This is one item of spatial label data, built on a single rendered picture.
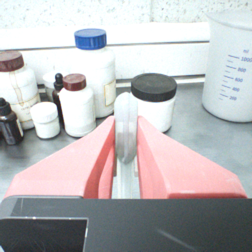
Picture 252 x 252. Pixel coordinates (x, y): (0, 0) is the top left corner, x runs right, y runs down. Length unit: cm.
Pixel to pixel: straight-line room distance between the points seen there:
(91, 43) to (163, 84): 12
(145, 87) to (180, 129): 9
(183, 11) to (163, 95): 24
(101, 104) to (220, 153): 19
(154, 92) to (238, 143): 15
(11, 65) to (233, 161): 32
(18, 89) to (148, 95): 18
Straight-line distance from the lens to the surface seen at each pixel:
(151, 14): 50
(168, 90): 32
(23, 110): 37
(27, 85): 36
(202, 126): 39
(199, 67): 51
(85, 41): 35
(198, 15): 53
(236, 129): 40
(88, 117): 33
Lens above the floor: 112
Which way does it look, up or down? 37 degrees down
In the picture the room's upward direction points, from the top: 1 degrees clockwise
